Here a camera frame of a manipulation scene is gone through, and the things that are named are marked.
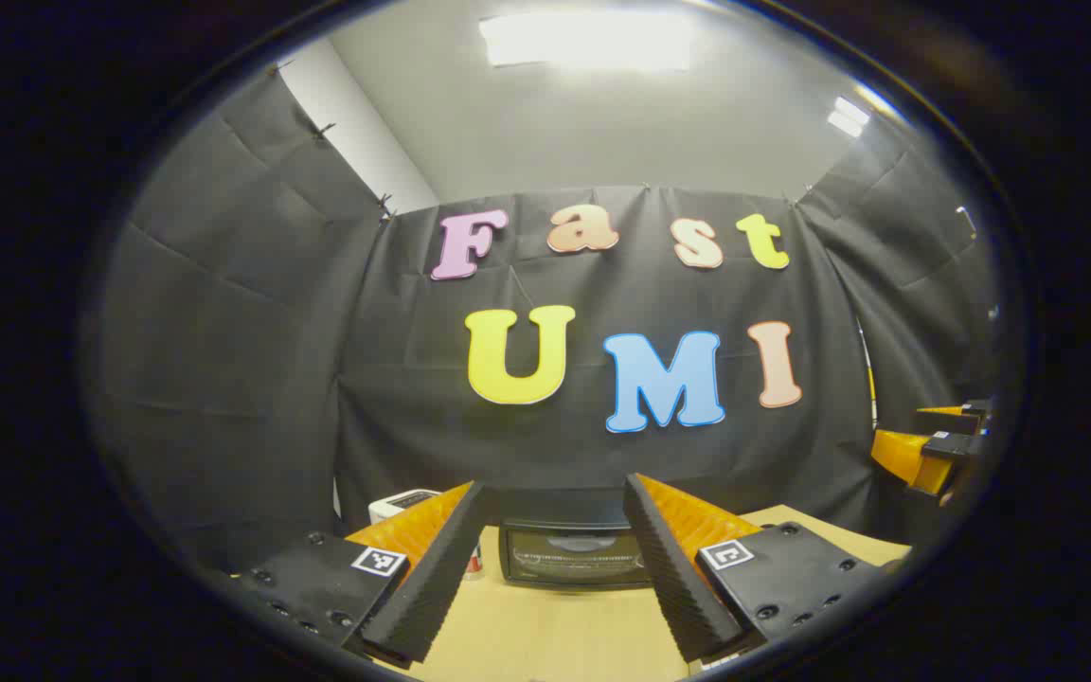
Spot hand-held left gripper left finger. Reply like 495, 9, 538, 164
228, 480, 501, 666

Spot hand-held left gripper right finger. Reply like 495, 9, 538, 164
621, 472, 906, 666

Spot black electric oven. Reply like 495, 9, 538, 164
498, 488, 653, 591

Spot white toaster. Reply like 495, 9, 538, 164
368, 489, 442, 525

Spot black backdrop cloth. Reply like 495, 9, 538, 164
81, 66, 1006, 574

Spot small ceiling light panel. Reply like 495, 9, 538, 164
826, 95, 874, 139

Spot large ceiling light panel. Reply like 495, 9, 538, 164
479, 11, 694, 72

